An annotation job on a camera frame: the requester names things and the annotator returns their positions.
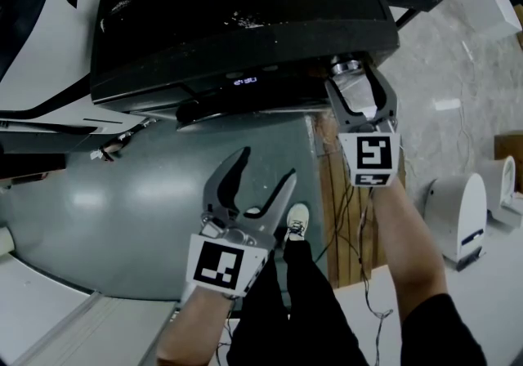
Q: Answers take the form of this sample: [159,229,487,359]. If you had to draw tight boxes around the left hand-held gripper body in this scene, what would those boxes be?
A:
[186,208,275,299]

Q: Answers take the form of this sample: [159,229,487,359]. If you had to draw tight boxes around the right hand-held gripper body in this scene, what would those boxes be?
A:
[337,116,404,188]

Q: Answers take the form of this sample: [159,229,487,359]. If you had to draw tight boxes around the silver washing machine dial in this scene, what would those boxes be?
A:
[329,53,365,76]

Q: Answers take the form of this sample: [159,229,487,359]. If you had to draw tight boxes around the black washing machine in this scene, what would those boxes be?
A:
[89,0,400,132]

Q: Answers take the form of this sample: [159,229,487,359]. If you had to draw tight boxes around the person's right forearm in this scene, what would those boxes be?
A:
[370,179,449,327]

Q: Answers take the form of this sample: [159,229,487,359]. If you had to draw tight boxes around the person's left forearm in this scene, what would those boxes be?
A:
[154,285,243,366]

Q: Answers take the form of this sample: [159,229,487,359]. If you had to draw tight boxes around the person's white shoe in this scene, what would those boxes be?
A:
[283,203,311,243]

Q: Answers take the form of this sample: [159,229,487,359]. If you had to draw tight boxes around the wooden board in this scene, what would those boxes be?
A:
[311,114,406,288]

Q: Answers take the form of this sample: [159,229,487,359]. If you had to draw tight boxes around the person's black trousers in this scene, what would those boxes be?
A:
[226,238,371,366]

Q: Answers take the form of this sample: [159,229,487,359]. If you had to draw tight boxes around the white rounded appliance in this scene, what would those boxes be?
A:
[473,154,523,230]
[423,172,489,272]

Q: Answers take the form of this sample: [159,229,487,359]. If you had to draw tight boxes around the cardboard box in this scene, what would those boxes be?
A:
[493,132,523,162]

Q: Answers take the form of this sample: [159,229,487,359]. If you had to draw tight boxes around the white flat appliance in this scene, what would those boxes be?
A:
[0,225,181,366]

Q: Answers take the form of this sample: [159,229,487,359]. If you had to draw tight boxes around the person's black sleeve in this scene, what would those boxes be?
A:
[401,292,488,366]

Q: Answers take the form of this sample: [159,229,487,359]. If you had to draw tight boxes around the white and black appliance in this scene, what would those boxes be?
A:
[0,0,157,155]

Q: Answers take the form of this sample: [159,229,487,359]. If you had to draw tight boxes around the thin gripper cable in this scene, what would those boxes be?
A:
[354,184,394,366]

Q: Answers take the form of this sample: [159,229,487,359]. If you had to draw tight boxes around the white tag with cable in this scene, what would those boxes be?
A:
[89,131,136,163]

